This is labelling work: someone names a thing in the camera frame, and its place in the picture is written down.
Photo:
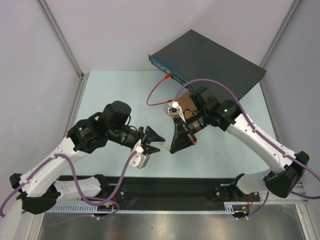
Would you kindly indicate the aluminium frame post left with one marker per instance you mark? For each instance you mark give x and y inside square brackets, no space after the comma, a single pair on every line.
[49,16]

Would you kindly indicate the wooden base board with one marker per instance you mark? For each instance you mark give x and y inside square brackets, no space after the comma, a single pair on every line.
[186,104]

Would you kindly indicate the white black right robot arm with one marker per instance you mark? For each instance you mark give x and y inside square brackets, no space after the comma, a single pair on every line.
[285,167]

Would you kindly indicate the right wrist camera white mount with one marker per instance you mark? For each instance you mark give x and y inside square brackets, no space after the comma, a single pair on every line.
[173,109]

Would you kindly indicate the aluminium frame post right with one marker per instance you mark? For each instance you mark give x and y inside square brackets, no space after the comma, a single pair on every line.
[281,30]

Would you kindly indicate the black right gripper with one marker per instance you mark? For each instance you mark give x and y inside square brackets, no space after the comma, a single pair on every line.
[187,132]

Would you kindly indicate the blue black network switch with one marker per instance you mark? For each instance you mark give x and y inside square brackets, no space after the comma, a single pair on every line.
[223,72]

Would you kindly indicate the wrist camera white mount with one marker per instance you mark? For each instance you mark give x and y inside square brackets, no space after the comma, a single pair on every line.
[173,109]
[139,158]

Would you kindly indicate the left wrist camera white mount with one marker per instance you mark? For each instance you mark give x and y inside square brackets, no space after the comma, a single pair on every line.
[139,158]

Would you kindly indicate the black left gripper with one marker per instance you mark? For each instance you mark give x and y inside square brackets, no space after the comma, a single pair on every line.
[152,136]

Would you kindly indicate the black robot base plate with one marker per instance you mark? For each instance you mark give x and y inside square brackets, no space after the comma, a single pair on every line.
[176,194]

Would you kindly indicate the aluminium frame post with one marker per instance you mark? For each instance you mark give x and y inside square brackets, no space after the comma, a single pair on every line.
[49,16]
[281,30]

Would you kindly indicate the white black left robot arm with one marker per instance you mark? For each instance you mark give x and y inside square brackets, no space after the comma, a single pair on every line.
[54,179]

